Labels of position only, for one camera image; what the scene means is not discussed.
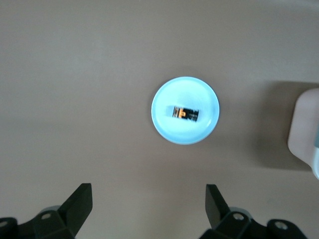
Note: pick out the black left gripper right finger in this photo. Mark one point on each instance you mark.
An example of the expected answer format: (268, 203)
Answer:
(216, 211)

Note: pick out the light blue round plate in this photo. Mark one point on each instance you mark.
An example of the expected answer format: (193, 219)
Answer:
(185, 133)

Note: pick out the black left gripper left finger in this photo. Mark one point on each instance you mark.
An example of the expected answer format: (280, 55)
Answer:
(72, 211)

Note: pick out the pale pink lidded storage box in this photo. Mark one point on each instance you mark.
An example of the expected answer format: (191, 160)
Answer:
(301, 129)

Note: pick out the orange and black switch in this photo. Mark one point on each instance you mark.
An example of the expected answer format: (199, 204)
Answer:
(183, 114)

